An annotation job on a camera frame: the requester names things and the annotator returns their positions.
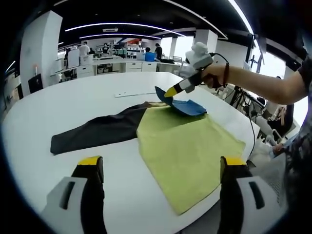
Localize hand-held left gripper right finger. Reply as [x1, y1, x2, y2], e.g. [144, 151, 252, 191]
[218, 156, 281, 234]

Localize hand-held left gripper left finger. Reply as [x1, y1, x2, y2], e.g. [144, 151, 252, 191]
[41, 156, 107, 234]

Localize yellow garment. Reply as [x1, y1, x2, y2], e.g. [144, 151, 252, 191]
[50, 85, 246, 216]

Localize person's right hand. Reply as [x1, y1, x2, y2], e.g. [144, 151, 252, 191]
[201, 64, 229, 88]

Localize grey office chair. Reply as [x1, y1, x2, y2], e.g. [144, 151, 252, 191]
[178, 60, 194, 77]

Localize black tripod stand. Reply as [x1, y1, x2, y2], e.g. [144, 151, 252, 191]
[247, 34, 265, 74]

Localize white counter cabinets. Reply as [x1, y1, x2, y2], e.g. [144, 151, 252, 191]
[76, 58, 186, 77]

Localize short ceiling light strip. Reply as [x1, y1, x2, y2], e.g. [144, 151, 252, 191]
[78, 33, 162, 40]

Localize long ceiling light strip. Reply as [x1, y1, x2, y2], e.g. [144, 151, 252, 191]
[65, 22, 188, 38]

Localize white board panel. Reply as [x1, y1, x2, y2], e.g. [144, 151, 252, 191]
[67, 49, 80, 69]

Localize black cabinet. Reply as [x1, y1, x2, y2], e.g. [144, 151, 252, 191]
[27, 74, 45, 94]

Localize white table cable slot cover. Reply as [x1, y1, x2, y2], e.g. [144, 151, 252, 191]
[114, 90, 157, 98]

